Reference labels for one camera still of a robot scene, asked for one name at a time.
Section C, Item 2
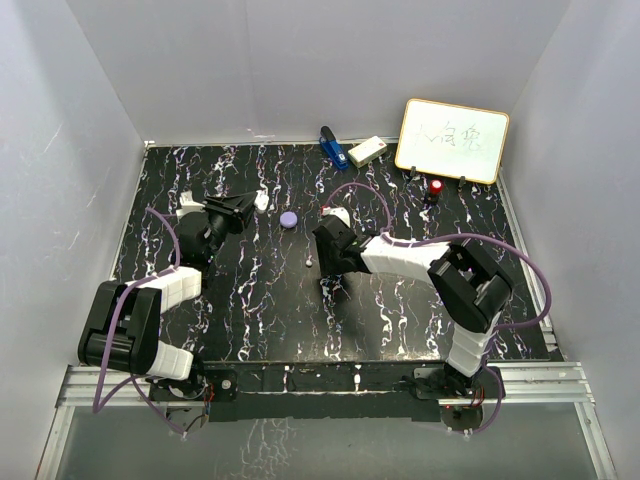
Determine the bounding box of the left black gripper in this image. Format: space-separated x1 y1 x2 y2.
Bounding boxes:
201 192 258 261

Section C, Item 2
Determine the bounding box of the purple earbud charging case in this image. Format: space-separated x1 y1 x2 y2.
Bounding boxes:
279 211 298 229

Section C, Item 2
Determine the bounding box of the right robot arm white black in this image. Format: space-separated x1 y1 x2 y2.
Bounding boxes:
313 215 514 397

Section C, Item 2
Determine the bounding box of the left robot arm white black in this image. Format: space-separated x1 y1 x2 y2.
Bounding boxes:
78 190 269 409

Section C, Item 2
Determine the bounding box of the small cream cardboard box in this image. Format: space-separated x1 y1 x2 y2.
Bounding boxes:
348 136 387 168

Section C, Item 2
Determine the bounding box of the blue stapler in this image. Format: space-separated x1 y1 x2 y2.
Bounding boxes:
319 126 349 170

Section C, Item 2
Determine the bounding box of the red emergency stop button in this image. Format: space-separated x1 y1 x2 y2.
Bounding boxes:
424 179 443 205

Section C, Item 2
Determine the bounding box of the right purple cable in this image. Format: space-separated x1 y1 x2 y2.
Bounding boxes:
322 182 554 436

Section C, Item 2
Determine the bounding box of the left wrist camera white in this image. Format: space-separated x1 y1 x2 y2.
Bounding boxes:
176 191 204 219

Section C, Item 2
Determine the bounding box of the whiteboard with yellow frame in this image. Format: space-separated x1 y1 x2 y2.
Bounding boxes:
394 98 510 185

